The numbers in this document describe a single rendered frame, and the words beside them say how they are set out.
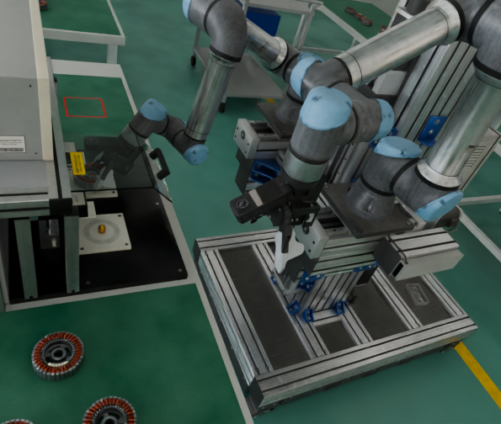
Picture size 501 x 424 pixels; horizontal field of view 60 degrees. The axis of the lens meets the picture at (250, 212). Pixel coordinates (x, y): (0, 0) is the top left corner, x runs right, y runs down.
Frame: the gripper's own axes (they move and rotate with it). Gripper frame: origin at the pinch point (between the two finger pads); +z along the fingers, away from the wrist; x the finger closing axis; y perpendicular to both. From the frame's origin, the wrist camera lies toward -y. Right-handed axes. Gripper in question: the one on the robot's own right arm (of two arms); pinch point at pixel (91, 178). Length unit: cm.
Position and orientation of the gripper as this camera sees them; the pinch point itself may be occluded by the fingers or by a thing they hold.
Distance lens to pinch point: 156.1
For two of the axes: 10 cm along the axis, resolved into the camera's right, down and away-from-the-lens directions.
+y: 6.7, 3.5, 6.5
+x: -3.0, -6.8, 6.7
